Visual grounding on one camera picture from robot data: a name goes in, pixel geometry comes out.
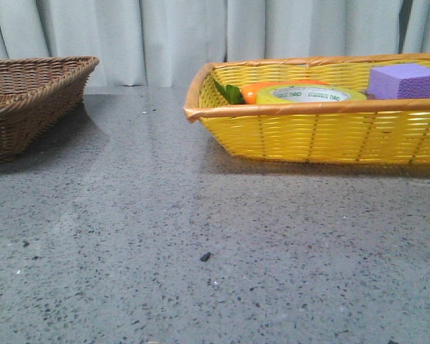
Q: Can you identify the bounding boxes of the yellow tape roll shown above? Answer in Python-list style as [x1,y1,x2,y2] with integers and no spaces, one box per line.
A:
[256,84,366,104]

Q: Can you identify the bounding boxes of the yellow woven basket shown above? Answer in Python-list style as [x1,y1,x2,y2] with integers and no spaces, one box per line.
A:
[183,53,430,165]

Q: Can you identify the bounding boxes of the small black debris piece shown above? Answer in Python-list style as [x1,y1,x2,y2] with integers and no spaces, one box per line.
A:
[200,252,211,262]

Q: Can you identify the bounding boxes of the white curtain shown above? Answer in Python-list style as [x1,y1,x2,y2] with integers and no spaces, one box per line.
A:
[0,0,430,87]

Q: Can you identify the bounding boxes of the purple foam block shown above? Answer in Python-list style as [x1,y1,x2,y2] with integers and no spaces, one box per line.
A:
[367,63,430,100]

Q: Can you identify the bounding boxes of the brown wicker basket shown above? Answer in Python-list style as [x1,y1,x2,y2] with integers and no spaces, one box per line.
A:
[0,56,99,163]

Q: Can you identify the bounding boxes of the orange toy carrot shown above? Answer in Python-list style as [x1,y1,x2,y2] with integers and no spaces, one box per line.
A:
[214,79,330,106]

